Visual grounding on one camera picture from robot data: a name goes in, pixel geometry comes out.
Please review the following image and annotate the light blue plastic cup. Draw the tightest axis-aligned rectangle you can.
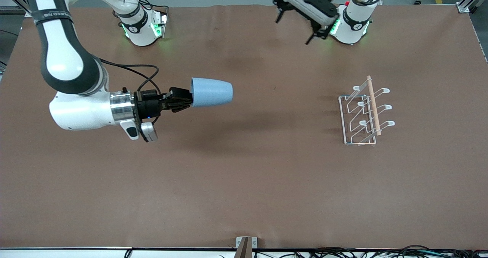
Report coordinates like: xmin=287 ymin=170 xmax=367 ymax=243
xmin=191 ymin=77 xmax=233 ymax=108

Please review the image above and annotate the brown table cover sheet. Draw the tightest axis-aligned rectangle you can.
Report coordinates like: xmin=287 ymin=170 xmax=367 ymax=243
xmin=0 ymin=5 xmax=488 ymax=250

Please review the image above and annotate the black right arm wrist cable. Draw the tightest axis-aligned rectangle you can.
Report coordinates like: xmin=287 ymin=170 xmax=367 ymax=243
xmin=99 ymin=58 xmax=161 ymax=93

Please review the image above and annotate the white wire cup holder rack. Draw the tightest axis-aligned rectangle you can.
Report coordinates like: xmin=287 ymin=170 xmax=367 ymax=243
xmin=338 ymin=75 xmax=396 ymax=147

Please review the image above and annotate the black right arm base cable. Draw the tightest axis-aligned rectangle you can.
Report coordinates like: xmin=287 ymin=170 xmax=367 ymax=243
xmin=135 ymin=0 xmax=169 ymax=20

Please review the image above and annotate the tangled black cable bundle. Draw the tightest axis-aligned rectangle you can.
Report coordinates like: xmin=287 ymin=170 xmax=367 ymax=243
xmin=254 ymin=245 xmax=488 ymax=258

